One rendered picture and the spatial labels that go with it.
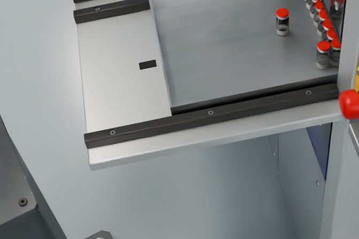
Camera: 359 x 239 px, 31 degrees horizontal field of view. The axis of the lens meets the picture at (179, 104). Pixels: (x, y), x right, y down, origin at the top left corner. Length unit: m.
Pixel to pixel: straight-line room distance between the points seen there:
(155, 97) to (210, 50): 0.13
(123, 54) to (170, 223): 0.89
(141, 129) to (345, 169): 0.36
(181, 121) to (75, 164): 1.14
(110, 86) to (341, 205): 0.48
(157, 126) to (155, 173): 1.03
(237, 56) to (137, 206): 0.97
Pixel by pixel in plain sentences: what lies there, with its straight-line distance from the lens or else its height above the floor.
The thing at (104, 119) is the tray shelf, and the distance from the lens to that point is 1.05.
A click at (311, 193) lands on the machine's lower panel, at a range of 1.46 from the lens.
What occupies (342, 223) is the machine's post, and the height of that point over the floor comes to 0.53.
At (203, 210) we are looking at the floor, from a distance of 1.94.
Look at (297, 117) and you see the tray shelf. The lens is 1.02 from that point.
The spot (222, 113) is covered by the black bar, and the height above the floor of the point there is 0.90.
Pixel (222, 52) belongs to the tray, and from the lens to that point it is 1.11.
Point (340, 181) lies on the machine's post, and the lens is 1.17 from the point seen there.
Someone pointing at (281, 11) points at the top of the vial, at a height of 0.93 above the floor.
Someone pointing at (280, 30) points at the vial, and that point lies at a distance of 1.12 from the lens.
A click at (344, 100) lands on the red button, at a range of 0.88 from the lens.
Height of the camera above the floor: 1.70
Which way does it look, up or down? 51 degrees down
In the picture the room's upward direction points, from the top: 11 degrees counter-clockwise
